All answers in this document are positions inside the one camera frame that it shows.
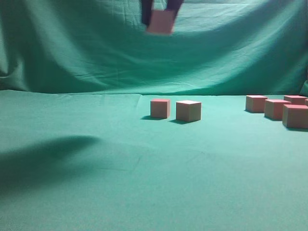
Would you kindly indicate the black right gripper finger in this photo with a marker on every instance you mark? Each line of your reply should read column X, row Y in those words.
column 146, row 11
column 173, row 8

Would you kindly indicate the pink cube placed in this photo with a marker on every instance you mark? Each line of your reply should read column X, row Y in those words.
column 160, row 108
column 188, row 111
column 161, row 22

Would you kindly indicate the pink cube column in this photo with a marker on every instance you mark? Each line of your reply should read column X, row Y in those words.
column 274, row 108
column 295, row 116
column 295, row 99
column 255, row 103

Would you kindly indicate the green backdrop cloth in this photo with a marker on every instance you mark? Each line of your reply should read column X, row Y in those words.
column 79, row 150

